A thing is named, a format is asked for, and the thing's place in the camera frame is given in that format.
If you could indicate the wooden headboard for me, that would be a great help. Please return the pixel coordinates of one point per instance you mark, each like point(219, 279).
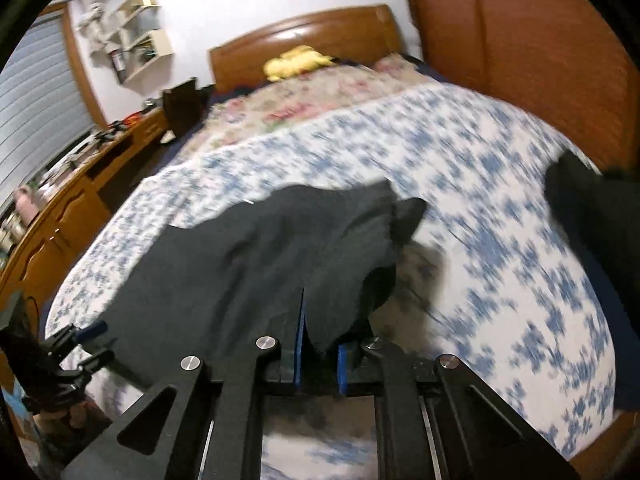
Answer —
point(300, 35)

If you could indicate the wooden louvred wardrobe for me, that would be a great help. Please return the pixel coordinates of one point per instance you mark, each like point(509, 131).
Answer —
point(530, 50)

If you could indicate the pink floral quilt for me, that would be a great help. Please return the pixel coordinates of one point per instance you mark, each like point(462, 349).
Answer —
point(300, 105)

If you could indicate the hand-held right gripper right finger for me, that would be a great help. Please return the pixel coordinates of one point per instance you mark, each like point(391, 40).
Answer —
point(345, 367)

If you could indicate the wooden desk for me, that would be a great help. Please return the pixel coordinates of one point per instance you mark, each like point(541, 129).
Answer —
point(60, 225)

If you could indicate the blue floral bed sheet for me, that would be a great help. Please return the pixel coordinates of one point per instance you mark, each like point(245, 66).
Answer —
point(475, 185)

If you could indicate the black jacket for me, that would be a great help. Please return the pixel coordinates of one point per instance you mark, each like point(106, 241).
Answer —
point(260, 260)

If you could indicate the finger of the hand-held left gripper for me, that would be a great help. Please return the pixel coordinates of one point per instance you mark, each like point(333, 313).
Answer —
point(92, 364)
point(92, 331)

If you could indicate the person's left hand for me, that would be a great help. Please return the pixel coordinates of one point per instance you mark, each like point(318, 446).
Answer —
point(65, 416)

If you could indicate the wooden bed frame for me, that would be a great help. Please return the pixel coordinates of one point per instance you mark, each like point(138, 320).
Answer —
point(607, 435)

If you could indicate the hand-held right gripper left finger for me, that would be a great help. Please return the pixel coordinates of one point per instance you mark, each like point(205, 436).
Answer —
point(301, 340)

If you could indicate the pink bottle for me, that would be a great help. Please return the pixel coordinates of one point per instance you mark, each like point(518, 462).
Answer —
point(25, 202)

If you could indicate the white wall shelf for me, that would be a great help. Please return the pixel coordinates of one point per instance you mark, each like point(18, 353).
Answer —
point(140, 42)

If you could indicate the yellow plush toy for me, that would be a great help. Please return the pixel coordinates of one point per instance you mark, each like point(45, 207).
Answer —
point(295, 62)

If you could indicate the grey window blind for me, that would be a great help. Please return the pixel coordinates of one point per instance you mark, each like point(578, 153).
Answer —
point(35, 100)

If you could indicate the dark brown chair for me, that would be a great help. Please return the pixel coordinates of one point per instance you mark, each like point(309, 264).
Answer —
point(182, 105)

